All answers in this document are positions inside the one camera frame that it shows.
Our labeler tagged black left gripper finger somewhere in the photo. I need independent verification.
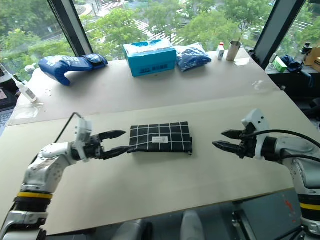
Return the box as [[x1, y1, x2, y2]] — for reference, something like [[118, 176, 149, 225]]
[[101, 147, 136, 161], [99, 130, 127, 143]]

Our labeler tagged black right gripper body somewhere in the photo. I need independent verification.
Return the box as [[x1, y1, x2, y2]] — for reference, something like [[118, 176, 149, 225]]
[[238, 124, 258, 160]]

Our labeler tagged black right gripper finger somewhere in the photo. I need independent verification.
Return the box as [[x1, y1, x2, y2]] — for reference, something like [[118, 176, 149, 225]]
[[220, 129, 247, 140], [211, 140, 242, 154]]

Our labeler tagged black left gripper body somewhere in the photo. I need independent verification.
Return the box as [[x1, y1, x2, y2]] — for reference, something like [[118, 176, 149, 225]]
[[83, 134, 105, 161]]

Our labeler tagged black white-grid pouch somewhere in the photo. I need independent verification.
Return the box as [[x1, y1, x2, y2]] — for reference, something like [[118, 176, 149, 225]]
[[127, 121, 194, 157]]

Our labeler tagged clear plastic sheet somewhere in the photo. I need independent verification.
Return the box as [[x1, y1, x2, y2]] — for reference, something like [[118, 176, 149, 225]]
[[11, 103, 44, 121]]

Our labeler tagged dark rounded shape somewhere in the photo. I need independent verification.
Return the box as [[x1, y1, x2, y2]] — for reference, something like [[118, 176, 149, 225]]
[[112, 219, 154, 240]]

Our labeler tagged blue tissue box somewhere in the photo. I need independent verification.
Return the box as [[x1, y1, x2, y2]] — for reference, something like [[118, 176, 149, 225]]
[[122, 38, 177, 78]]

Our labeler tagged small white bottle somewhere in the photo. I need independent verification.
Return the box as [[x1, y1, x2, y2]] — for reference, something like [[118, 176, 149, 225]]
[[216, 42, 226, 61]]

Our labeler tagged blue plastic package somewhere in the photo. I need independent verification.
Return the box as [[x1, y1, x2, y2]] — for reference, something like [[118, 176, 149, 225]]
[[38, 53, 109, 87]]

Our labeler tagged metal cup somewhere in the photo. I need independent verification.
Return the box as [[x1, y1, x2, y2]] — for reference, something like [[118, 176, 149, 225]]
[[225, 40, 243, 62]]

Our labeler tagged small green box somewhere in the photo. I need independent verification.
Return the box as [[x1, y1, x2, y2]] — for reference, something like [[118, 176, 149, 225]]
[[270, 55, 289, 74]]

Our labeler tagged blue packet in clear bag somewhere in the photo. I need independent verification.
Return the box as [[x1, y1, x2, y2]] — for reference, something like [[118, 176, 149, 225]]
[[175, 43, 212, 73]]

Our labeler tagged grey rounded shape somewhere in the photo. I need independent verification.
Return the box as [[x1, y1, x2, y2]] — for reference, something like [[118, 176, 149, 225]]
[[180, 209, 205, 240]]

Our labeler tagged clear squeeze bottle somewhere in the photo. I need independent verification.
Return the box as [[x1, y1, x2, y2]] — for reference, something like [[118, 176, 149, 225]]
[[11, 74, 39, 104]]

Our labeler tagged dark blue cloth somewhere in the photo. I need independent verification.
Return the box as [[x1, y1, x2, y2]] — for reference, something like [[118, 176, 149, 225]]
[[280, 54, 315, 89]]

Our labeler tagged laptop computer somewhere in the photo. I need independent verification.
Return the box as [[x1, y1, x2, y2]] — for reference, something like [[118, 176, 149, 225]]
[[0, 83, 19, 132]]

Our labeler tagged yellow cardboard box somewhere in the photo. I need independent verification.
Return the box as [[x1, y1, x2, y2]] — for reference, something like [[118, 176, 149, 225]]
[[303, 46, 320, 71]]

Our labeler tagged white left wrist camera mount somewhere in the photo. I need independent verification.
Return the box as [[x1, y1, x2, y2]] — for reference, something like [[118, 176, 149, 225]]
[[74, 118, 95, 163]]

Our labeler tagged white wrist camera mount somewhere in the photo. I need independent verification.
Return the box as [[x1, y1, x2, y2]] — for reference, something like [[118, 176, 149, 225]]
[[240, 108, 271, 161], [74, 118, 95, 163]]

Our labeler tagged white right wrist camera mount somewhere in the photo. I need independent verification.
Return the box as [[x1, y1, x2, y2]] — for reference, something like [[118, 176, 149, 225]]
[[240, 108, 271, 161]]

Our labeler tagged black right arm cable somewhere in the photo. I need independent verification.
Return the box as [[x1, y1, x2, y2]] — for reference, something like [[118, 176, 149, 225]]
[[245, 129, 320, 151]]

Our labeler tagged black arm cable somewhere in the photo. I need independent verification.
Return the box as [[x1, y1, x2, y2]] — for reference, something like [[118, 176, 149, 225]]
[[245, 129, 320, 151], [53, 111, 85, 145]]

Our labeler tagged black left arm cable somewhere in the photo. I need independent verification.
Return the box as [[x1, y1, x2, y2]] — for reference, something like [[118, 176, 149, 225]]
[[53, 111, 85, 145]]

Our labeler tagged dark window frame pillar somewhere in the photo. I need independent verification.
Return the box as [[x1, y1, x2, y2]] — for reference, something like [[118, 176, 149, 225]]
[[46, 0, 95, 58], [253, 0, 307, 70]]

